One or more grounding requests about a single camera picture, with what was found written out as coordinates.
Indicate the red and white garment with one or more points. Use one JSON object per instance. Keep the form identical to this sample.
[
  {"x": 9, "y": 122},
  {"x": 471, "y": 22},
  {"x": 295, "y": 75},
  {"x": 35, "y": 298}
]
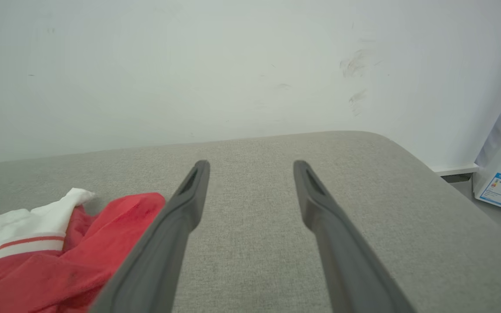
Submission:
[{"x": 81, "y": 261}]

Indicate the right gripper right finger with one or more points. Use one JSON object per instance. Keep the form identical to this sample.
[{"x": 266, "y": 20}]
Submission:
[{"x": 346, "y": 261}]

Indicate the grey fabric sofa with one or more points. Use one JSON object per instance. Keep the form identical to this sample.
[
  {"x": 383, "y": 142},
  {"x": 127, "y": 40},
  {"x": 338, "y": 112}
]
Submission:
[{"x": 250, "y": 195}]

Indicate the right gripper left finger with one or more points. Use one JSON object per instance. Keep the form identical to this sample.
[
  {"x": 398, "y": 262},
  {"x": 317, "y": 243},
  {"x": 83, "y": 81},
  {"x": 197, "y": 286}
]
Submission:
[{"x": 163, "y": 243}]

